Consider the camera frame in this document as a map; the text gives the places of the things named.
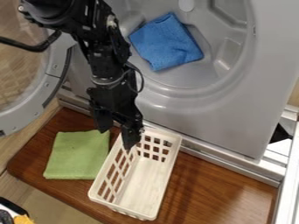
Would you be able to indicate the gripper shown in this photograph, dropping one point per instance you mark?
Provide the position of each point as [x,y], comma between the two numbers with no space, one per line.
[113,99]

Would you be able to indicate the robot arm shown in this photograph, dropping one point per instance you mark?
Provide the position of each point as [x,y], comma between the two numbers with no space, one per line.
[97,38]

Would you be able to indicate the green cloth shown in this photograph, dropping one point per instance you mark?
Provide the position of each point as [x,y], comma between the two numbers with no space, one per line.
[78,154]

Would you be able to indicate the white basket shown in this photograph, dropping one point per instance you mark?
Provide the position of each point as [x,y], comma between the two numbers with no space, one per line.
[136,175]

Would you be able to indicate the blue cloth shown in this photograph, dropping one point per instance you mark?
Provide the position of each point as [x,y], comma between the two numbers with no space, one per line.
[165,42]

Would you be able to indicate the washing machine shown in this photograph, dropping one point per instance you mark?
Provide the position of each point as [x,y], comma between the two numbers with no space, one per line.
[202,75]

